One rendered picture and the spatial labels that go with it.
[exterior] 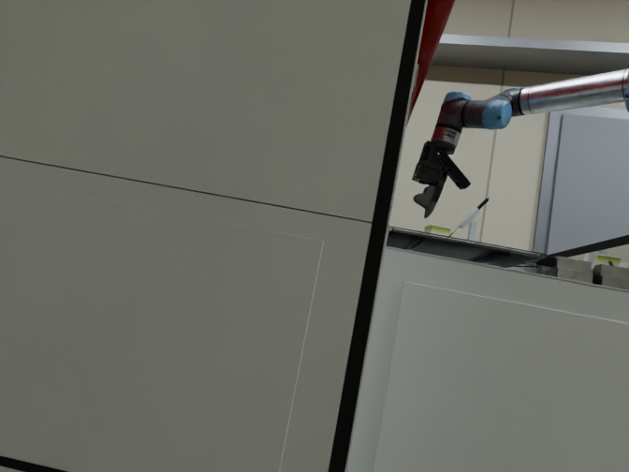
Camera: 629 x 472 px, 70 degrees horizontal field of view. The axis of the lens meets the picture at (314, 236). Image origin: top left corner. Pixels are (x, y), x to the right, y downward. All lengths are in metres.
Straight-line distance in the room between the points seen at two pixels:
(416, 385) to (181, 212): 0.51
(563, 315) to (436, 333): 0.23
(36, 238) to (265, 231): 0.34
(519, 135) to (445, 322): 2.40
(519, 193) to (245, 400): 2.58
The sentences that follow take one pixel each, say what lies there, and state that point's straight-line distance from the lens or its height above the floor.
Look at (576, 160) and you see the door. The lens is 3.13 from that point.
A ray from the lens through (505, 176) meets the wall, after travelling 3.06.
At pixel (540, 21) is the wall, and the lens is 3.57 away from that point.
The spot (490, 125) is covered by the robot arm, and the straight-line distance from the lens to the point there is 1.32.
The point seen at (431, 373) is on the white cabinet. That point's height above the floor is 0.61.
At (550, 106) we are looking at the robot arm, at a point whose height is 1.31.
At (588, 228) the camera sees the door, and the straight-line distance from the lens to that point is 3.04.
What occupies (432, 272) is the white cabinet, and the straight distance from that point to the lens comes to 0.87.
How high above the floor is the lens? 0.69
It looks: 8 degrees up
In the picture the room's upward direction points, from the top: 11 degrees clockwise
